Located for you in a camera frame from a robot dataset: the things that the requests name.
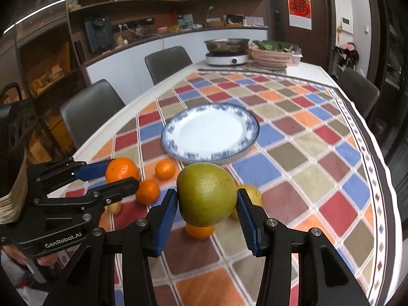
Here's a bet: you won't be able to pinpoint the small tan longan fruit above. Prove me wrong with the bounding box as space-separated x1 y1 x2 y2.
107 202 122 215

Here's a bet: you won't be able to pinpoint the large orange mandarin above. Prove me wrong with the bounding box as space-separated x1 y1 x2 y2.
105 158 141 183

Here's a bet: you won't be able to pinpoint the yellow green pear fruit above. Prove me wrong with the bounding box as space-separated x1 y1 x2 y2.
236 184 263 207

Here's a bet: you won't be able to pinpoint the small orange mandarin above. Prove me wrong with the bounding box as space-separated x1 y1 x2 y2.
185 223 215 240
155 159 175 180
136 179 160 205

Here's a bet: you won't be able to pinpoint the large green pomelo fruit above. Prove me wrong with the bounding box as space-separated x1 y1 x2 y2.
176 162 237 227

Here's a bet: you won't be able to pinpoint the operator hand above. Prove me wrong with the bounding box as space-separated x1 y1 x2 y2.
3 245 58 267

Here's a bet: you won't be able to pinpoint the dark grey dining chair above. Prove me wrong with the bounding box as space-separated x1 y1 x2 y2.
60 79 125 149
337 67 380 119
145 46 193 85

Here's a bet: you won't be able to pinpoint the blue white porcelain plate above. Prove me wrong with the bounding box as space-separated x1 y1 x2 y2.
161 103 260 164

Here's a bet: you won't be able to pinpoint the black water dispenser appliance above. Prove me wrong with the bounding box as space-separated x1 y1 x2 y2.
84 16 116 53

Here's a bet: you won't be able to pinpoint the pink vegetable basket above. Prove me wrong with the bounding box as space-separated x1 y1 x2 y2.
250 46 293 68

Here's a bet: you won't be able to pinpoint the white induction cooker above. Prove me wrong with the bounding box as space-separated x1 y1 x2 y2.
205 53 248 66

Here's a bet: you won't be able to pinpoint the green leafy vegetables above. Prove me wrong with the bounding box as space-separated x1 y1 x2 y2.
252 40 297 53

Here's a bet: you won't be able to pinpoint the steel cooking pot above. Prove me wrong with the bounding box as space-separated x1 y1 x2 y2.
204 38 250 54

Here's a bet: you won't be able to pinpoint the dark brown door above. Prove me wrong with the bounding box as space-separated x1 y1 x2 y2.
269 0 335 71

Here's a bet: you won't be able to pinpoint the red fu door poster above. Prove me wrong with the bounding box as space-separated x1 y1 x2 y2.
287 0 312 30

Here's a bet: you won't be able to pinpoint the white wall intercom panel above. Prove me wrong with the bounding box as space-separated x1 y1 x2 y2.
340 17 353 35

